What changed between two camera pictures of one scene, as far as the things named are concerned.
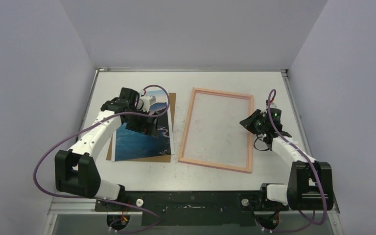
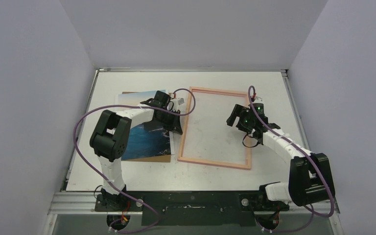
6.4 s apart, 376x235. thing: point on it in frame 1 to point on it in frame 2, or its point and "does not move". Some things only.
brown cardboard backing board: [163, 158] does not move
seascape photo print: [129, 144] does not move
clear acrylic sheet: [213, 136] does not move
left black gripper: [147, 128] to [175, 126]
